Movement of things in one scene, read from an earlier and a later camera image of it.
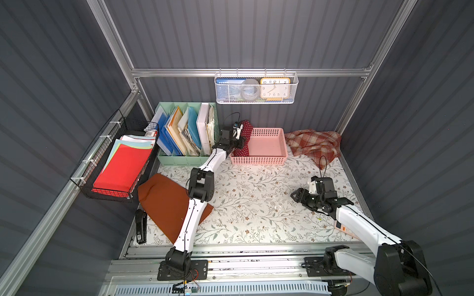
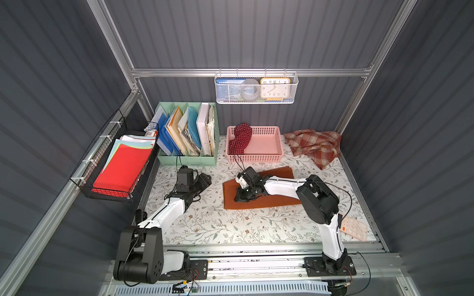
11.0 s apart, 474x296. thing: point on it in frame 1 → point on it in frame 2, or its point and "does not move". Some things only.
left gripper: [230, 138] → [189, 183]
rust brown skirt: [165, 201] → [229, 189]
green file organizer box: [186, 132] does not move
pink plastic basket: [268, 146] does not move
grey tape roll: [250, 89] does not move
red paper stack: [124, 165] does not move
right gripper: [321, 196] → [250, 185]
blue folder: [164, 139] does not move
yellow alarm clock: [274, 88] does not move
